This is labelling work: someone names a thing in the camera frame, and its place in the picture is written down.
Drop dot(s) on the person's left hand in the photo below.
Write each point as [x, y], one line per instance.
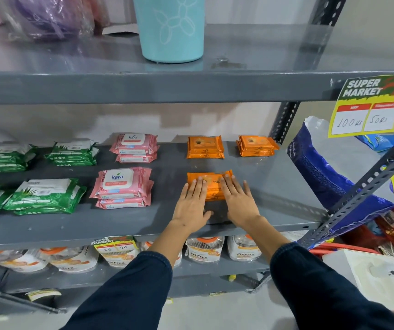
[190, 209]

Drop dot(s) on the person's right hand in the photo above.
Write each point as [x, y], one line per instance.
[240, 206]

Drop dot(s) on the person's left little finger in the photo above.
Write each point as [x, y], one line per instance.
[184, 192]

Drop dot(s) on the person's left middle finger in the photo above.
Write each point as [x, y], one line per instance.
[197, 188]

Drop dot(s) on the person's right little finger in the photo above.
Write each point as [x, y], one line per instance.
[248, 190]

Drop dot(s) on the person's left thumb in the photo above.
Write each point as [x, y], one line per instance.
[208, 215]

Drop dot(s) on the person's right middle finger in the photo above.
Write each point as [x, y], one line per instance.
[233, 185]

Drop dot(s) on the orange wipes packet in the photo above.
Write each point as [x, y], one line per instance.
[205, 144]
[257, 142]
[255, 153]
[212, 180]
[205, 155]

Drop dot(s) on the person's left forearm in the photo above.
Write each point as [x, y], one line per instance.
[131, 288]

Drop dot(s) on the person's right forearm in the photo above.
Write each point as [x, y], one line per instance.
[321, 292]

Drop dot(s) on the row of white orange packets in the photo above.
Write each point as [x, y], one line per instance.
[205, 249]

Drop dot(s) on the pink wipes packet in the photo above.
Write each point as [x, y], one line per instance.
[123, 203]
[133, 142]
[121, 182]
[135, 158]

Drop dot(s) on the blue and white plastic bag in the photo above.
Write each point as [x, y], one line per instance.
[321, 175]

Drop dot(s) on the small yellow green price tag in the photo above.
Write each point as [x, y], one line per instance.
[116, 244]

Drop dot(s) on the red plastic basket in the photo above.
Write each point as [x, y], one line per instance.
[341, 248]

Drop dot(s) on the grey metal shelf rack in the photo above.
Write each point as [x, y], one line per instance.
[148, 84]

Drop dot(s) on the group of green wipes packets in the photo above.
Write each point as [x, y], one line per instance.
[45, 195]

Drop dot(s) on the light blue packet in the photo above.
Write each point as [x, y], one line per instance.
[379, 142]

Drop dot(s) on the large yellow green price tag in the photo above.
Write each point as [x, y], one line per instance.
[372, 106]

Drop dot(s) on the white cardboard box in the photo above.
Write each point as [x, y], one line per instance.
[372, 278]

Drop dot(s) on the teal tumbler with balloon-dog drawing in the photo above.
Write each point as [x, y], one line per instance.
[171, 30]

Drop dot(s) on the pale shelf edge label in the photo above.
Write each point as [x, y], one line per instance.
[44, 294]

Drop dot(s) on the white paper card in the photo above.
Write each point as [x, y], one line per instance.
[121, 29]

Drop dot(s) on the pink item in clear wrap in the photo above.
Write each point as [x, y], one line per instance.
[97, 10]

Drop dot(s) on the purple item in clear wrap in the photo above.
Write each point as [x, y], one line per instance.
[50, 15]

